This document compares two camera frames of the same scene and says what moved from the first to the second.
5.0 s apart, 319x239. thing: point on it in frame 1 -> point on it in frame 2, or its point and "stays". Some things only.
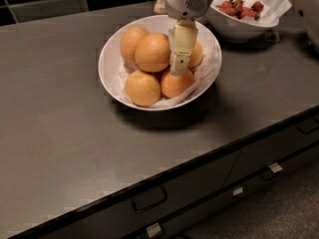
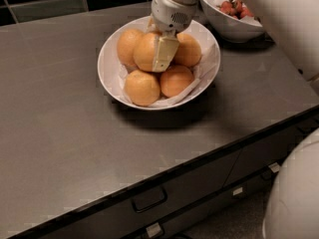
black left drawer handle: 150,198 stays
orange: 143,89 stays
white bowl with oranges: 114,75 stays
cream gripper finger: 160,7 -> 152,27
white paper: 274,7 -> 250,20
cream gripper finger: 181,40 -> 165,50
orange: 172,86 stays
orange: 153,52 stays
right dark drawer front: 266,147 stays
